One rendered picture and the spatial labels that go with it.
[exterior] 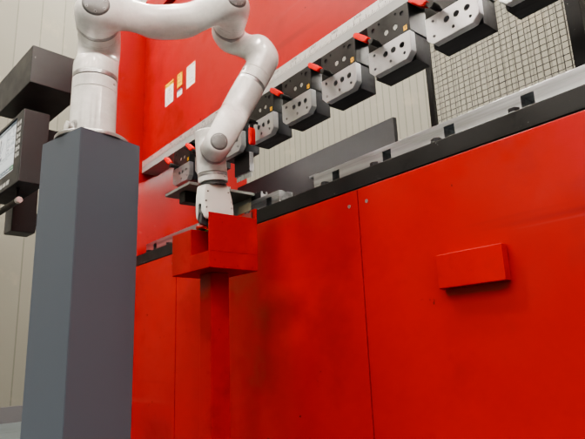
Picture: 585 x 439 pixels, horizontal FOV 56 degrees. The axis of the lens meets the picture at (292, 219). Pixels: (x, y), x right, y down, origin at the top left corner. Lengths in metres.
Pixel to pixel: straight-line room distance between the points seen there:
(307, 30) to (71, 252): 1.04
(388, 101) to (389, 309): 4.17
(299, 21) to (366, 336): 1.11
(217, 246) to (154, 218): 1.38
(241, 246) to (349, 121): 4.07
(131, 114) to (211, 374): 1.74
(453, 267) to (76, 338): 0.85
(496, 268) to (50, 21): 5.26
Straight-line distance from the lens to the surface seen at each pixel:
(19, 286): 5.02
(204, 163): 1.54
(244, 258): 1.51
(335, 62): 1.74
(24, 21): 5.75
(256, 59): 1.70
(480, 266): 1.12
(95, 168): 1.46
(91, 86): 1.59
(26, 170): 2.80
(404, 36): 1.56
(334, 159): 2.46
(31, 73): 3.01
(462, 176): 1.19
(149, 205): 2.82
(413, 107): 5.19
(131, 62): 3.07
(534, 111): 1.14
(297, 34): 1.95
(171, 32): 1.73
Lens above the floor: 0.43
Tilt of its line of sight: 14 degrees up
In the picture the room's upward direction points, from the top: 2 degrees counter-clockwise
